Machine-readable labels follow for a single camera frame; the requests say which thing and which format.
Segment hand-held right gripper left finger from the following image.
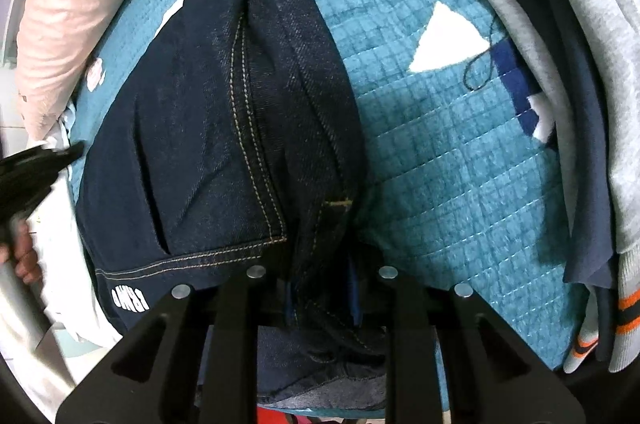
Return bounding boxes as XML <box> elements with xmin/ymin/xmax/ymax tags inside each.
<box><xmin>55</xmin><ymin>265</ymin><xmax>295</xmax><ymax>424</ymax></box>

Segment teal quilted bed cover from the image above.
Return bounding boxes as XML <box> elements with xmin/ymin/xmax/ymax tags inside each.
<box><xmin>65</xmin><ymin>0</ymin><xmax>596</xmax><ymax>420</ymax></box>

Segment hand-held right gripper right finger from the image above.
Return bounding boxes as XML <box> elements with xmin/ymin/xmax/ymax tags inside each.
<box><xmin>350</xmin><ymin>265</ymin><xmax>587</xmax><ymax>424</ymax></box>

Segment person's left hand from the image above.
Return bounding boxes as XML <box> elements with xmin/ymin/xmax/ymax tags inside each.
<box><xmin>12</xmin><ymin>219</ymin><xmax>43</xmax><ymax>282</ymax></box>

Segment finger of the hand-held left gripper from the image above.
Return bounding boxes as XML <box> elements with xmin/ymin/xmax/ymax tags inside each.
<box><xmin>30</xmin><ymin>143</ymin><xmax>85</xmax><ymax>172</ymax></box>

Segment black thread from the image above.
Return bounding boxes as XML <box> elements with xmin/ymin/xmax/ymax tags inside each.
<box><xmin>462</xmin><ymin>46</ymin><xmax>496</xmax><ymax>92</ymax></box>

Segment white printed blanket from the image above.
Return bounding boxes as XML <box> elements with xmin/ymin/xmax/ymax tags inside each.
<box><xmin>0</xmin><ymin>124</ymin><xmax>126</xmax><ymax>405</ymax></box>

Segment navy garment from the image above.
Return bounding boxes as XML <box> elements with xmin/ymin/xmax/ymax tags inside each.
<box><xmin>462</xmin><ymin>0</ymin><xmax>621</xmax><ymax>362</ymax></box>

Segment pink pillow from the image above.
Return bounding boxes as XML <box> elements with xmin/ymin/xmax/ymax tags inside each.
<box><xmin>14</xmin><ymin>0</ymin><xmax>201</xmax><ymax>139</ymax></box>

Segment dark blue jeans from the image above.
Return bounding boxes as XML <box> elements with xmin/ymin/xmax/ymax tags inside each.
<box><xmin>75</xmin><ymin>0</ymin><xmax>396</xmax><ymax>415</ymax></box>

